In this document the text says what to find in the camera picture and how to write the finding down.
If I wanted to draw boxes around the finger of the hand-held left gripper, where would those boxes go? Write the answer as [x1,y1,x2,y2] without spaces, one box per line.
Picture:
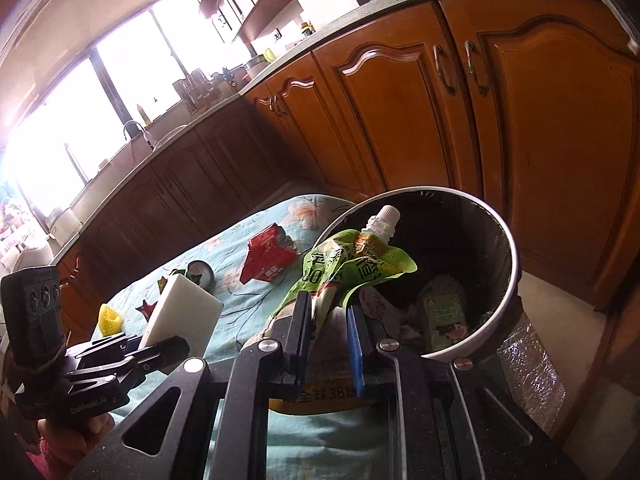
[65,332,143,361]
[75,336,191,391]

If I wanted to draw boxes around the person's left hand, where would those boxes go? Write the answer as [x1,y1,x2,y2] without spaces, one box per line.
[35,407,116,461]

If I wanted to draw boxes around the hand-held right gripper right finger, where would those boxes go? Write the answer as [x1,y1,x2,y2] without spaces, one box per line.
[345,304,536,480]

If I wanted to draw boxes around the kitchen window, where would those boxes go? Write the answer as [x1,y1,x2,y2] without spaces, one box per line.
[0,0,251,221]

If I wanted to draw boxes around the white container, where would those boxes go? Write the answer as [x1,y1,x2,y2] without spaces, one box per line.
[47,205,83,246]

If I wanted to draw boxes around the crushed red can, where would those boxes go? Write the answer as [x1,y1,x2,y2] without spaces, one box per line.
[185,260,216,291]

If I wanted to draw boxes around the small green drink carton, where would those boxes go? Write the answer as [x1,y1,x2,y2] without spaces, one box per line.
[417,277,471,353]

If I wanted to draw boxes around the teal floral tablecloth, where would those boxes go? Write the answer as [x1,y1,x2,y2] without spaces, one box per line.
[90,192,401,480]

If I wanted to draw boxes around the person's left forearm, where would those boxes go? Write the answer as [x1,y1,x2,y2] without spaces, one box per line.
[20,435,81,480]

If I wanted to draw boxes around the yellow foam fruit net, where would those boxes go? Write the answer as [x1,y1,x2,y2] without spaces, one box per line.
[97,302,125,337]

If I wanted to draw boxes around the green spout pouch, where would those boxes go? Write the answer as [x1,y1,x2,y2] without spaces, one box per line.
[267,205,418,413]

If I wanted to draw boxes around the white foam block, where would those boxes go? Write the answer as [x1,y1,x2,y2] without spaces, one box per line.
[137,272,225,356]

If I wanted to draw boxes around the red white wrapper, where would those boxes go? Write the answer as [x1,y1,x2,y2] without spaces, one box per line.
[357,287,426,346]

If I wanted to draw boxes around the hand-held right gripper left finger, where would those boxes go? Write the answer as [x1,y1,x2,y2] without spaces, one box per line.
[111,290,321,480]

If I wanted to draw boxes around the utensil rack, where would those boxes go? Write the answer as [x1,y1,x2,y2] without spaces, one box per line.
[172,67,223,111]

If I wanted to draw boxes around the sink faucet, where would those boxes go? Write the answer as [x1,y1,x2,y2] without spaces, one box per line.
[122,120,153,150]

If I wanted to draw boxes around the white trash bin black liner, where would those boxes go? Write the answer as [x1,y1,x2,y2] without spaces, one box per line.
[310,186,568,433]

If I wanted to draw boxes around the wooden lower cabinets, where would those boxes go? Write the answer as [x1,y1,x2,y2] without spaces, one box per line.
[50,0,640,341]

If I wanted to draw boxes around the red milk carton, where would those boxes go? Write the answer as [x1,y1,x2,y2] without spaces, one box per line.
[239,222,298,285]

